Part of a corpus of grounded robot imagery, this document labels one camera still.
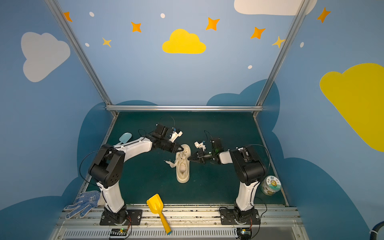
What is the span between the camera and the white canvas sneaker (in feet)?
2.76

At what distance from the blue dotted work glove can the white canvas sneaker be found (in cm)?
45

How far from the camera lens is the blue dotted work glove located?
764mm
